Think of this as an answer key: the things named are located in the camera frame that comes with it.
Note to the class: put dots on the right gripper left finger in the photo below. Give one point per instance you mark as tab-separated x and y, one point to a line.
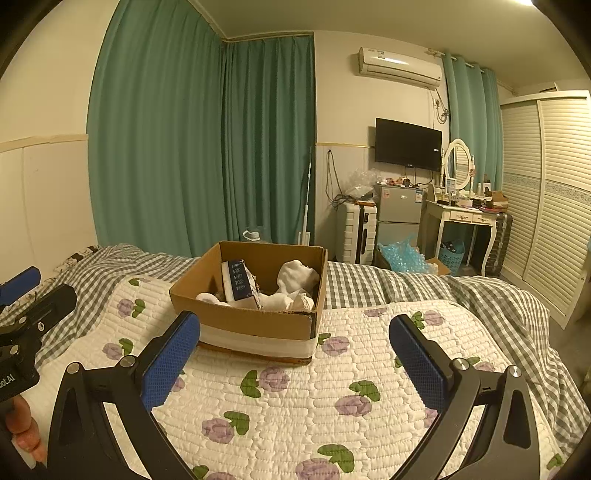
82	444

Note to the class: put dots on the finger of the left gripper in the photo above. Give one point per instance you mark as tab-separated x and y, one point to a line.
42	316
21	284

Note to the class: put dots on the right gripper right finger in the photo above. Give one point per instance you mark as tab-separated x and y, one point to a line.
505	445

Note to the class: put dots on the white sock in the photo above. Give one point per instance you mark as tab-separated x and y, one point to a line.
295	284

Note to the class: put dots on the blue floral tissue pack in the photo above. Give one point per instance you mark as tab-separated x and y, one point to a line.
239	285

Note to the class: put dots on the person's hand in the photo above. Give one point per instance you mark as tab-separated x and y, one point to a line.
24	429

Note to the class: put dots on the grey checkered bed sheet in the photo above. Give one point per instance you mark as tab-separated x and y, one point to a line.
518	322

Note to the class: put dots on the floral quilted white blanket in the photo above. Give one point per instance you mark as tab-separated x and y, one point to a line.
352	413

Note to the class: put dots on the blue plastic basket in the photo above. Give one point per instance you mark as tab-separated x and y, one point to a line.
452	254

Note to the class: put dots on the brown cardboard box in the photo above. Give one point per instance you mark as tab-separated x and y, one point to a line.
286	336

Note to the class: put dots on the teal window curtain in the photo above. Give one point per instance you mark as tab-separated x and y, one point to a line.
192	139

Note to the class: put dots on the blue bubble wrap bag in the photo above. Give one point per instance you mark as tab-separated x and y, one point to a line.
402	257

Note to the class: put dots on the white dressing table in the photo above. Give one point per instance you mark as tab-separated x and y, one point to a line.
440	223

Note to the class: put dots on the white mop pole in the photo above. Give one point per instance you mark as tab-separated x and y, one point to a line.
304	236

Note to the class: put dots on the silver mini fridge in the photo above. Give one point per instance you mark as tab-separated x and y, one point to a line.
399	214

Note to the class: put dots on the white oval vanity mirror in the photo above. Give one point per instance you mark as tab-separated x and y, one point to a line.
459	168

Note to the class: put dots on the white louvered wardrobe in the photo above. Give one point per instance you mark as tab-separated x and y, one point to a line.
546	177

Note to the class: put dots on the teal curtain by wardrobe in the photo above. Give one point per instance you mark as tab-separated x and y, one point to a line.
475	115

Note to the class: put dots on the black wall television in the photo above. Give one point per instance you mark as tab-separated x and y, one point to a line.
407	145

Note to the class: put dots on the white wall air conditioner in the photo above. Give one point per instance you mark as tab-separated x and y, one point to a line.
380	63

